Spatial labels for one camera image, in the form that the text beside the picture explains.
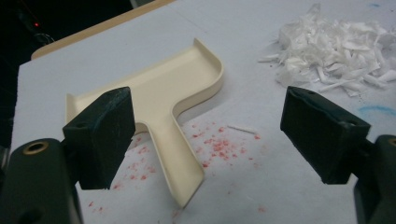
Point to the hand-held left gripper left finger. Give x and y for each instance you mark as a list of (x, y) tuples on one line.
[(99, 140)]

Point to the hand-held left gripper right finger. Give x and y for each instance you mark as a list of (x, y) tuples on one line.
[(323, 140)]

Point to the cream plastic dustpan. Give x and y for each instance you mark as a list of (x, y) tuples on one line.
[(162, 93)]

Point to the pile of white paper scraps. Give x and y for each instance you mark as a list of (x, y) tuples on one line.
[(334, 57)]

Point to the scattered red crumbs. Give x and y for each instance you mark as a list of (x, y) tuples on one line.
[(218, 146)]

